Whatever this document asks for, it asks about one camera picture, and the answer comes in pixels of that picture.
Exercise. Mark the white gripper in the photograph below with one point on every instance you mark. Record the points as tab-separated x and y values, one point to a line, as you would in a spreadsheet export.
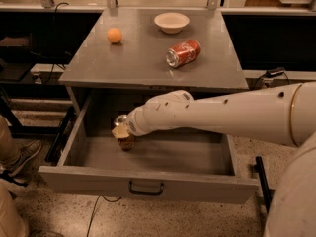
134	124

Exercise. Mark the orange patterned can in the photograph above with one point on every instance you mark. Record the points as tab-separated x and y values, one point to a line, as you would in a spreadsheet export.
126	143

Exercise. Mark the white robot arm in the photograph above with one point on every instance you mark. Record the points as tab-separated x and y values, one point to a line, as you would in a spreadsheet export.
283	115

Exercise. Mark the open grey top drawer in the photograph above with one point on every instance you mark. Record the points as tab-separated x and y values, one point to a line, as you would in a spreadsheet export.
192	164

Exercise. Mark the red soda can lying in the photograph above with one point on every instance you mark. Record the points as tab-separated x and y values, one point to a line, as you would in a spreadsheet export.
183	53

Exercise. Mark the grey cabinet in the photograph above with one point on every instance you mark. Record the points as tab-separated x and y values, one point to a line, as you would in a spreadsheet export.
125	74

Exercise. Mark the black bar on floor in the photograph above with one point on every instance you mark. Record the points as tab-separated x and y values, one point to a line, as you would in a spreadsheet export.
53	153

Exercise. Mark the grey sneaker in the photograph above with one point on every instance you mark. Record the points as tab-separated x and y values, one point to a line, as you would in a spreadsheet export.
25	154

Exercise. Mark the orange ball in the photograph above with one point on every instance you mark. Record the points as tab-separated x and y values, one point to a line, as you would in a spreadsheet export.
114	35

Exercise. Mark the beige trouser leg upper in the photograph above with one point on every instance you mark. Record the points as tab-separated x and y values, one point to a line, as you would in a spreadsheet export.
9	152

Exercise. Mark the beige trouser leg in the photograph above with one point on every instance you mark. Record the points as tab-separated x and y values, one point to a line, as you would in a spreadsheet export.
11	223
9	152

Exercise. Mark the white bowl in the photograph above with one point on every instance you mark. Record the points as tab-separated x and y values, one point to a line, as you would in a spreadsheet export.
171	23

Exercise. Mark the beige trouser leg lower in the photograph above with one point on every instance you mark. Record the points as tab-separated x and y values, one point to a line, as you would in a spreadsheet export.
11	223

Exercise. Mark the black power adapter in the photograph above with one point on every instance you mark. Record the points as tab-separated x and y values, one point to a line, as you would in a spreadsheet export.
275	72

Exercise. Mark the black drawer handle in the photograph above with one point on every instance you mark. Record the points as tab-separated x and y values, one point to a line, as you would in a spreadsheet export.
144	190

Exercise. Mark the black metal frame right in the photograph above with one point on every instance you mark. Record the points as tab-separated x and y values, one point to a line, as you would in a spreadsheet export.
267	192

